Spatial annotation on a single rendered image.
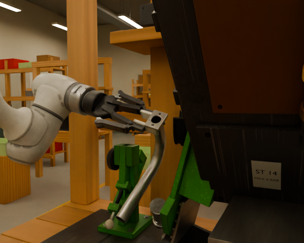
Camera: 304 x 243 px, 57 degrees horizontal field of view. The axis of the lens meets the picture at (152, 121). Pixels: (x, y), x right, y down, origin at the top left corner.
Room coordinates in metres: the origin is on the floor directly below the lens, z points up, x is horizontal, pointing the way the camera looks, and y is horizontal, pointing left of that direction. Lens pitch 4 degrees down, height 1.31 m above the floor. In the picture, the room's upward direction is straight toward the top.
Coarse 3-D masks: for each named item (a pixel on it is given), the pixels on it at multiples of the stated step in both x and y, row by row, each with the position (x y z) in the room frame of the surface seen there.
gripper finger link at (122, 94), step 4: (120, 92) 0.82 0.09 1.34; (124, 96) 0.80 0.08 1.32; (128, 96) 0.80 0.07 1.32; (124, 100) 0.81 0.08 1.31; (128, 100) 0.80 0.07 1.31; (132, 100) 0.78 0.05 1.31; (136, 100) 0.78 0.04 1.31; (140, 100) 0.78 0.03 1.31; (132, 104) 0.80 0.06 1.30; (136, 104) 0.79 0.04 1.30; (140, 104) 0.77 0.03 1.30
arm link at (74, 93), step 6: (72, 84) 0.82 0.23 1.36; (78, 84) 0.82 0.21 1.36; (84, 84) 0.83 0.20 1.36; (72, 90) 0.81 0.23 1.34; (78, 90) 0.80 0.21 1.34; (84, 90) 0.80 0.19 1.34; (90, 90) 0.82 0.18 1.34; (96, 90) 0.84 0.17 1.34; (66, 96) 0.81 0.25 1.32; (72, 96) 0.80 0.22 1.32; (78, 96) 0.79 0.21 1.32; (84, 96) 0.80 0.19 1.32; (66, 102) 0.81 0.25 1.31; (72, 102) 0.80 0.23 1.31; (78, 102) 0.79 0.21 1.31; (72, 108) 0.81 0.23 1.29; (78, 108) 0.80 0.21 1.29; (84, 114) 0.82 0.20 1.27
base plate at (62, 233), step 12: (96, 216) 0.98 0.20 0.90; (108, 216) 0.98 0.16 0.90; (72, 228) 0.88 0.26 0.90; (84, 228) 0.88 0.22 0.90; (96, 228) 0.88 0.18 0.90; (156, 228) 0.88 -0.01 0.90; (48, 240) 0.81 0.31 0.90; (60, 240) 0.81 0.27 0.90; (72, 240) 0.81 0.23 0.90; (84, 240) 0.81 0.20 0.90; (96, 240) 0.81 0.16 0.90; (108, 240) 0.81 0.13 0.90; (120, 240) 0.81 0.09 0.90; (132, 240) 0.81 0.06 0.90
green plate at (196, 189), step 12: (180, 156) 0.56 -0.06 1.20; (192, 156) 0.56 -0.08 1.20; (180, 168) 0.56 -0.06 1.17; (192, 168) 0.56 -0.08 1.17; (180, 180) 0.57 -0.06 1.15; (192, 180) 0.56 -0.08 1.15; (204, 180) 0.55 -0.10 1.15; (180, 192) 0.58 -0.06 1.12; (192, 192) 0.56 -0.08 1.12; (204, 192) 0.55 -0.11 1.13; (204, 204) 0.55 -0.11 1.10
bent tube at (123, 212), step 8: (152, 112) 0.73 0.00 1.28; (160, 112) 0.72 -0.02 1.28; (152, 120) 0.73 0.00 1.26; (160, 120) 0.73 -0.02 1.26; (152, 128) 0.70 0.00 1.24; (160, 128) 0.72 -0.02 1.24; (160, 136) 0.74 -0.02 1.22; (160, 144) 0.76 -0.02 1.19; (160, 152) 0.77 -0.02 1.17; (152, 160) 0.78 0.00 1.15; (160, 160) 0.78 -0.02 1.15; (152, 168) 0.76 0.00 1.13; (144, 176) 0.75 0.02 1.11; (152, 176) 0.75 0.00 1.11; (144, 184) 0.73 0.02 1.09; (136, 192) 0.71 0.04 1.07; (144, 192) 0.73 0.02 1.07; (128, 200) 0.70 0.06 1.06; (136, 200) 0.70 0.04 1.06; (128, 208) 0.69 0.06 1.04; (120, 216) 0.67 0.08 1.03; (128, 216) 0.68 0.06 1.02
